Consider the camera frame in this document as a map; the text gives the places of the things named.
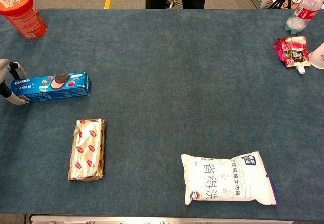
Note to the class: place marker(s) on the gold foil snack package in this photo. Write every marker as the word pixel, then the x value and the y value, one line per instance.
pixel 87 150

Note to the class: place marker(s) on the white paper cup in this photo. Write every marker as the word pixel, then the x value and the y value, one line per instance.
pixel 318 57

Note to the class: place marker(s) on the blue Oreo cookie box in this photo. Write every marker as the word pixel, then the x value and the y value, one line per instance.
pixel 50 91

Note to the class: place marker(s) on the white soft pack blue print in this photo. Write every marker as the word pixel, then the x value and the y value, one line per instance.
pixel 227 181

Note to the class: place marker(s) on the orange snack canister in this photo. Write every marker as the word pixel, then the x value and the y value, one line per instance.
pixel 22 16

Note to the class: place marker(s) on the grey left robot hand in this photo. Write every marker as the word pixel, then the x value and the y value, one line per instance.
pixel 3 69

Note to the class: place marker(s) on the aluminium table edge rail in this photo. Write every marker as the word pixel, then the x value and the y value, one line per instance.
pixel 152 219

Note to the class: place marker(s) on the clear plastic bottle red label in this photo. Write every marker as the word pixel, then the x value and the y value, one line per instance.
pixel 305 11

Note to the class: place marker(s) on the pink jelly drink pouch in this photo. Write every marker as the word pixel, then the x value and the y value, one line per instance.
pixel 293 50

